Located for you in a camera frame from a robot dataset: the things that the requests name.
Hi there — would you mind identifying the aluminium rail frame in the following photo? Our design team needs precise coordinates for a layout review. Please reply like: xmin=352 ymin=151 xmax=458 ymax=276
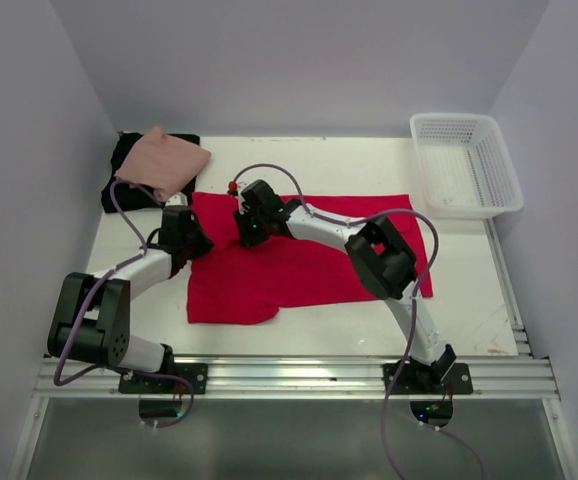
xmin=8 ymin=325 xmax=578 ymax=479

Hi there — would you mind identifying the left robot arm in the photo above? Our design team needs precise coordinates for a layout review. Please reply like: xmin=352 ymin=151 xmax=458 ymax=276
xmin=47 ymin=206 xmax=213 ymax=393

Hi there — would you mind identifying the red t shirt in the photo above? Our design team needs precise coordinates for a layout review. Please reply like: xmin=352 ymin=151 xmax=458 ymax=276
xmin=186 ymin=191 xmax=435 ymax=326

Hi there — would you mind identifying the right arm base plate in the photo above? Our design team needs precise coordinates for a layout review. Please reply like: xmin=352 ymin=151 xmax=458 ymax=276
xmin=382 ymin=359 xmax=474 ymax=395

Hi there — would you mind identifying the folded pink t shirt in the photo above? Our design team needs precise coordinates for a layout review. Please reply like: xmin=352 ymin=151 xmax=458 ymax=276
xmin=115 ymin=126 xmax=212 ymax=202

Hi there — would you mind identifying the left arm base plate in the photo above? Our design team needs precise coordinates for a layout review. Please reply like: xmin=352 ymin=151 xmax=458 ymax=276
xmin=118 ymin=362 xmax=209 ymax=395

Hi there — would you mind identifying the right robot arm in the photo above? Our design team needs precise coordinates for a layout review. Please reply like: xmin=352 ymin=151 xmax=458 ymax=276
xmin=228 ymin=180 xmax=456 ymax=393

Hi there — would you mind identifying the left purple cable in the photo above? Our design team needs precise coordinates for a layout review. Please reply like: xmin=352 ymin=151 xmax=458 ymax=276
xmin=53 ymin=178 xmax=195 ymax=429

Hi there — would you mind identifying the folded black t shirt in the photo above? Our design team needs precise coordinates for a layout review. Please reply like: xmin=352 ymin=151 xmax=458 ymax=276
xmin=101 ymin=132 xmax=201 ymax=213

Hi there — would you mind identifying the white plastic basket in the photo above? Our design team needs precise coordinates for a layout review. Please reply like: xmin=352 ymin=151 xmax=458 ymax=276
xmin=410 ymin=113 xmax=524 ymax=220

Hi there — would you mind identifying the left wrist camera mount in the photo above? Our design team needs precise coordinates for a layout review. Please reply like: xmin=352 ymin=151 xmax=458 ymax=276
xmin=165 ymin=192 xmax=189 ymax=207

